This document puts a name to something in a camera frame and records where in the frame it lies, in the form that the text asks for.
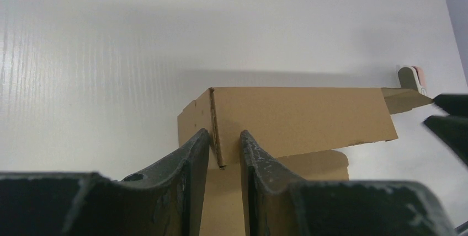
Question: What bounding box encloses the small pink white stapler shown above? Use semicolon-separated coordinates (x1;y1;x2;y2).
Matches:
397;66;428;96

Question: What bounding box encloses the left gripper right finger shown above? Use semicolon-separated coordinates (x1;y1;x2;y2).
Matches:
240;130;457;235

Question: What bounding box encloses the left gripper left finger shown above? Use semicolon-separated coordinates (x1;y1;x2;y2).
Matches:
1;129;210;235

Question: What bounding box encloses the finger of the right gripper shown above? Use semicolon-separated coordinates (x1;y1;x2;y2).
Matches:
423;115;467;166
433;94;468;117

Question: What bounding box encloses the brown cardboard box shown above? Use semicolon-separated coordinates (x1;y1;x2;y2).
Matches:
177;87;432;235

